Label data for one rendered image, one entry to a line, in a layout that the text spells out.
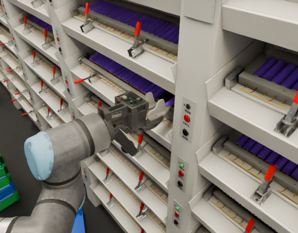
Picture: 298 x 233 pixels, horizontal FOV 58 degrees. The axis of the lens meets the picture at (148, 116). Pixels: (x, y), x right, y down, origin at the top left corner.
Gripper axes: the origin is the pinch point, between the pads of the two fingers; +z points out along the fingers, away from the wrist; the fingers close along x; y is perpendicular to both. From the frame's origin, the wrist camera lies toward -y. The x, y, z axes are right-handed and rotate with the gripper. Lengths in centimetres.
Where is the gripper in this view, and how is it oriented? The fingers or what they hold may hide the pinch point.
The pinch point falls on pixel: (163, 108)
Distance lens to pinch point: 75.5
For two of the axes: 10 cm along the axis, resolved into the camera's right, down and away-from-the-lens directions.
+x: -6.5, -4.5, 6.2
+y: 0.3, -8.2, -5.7
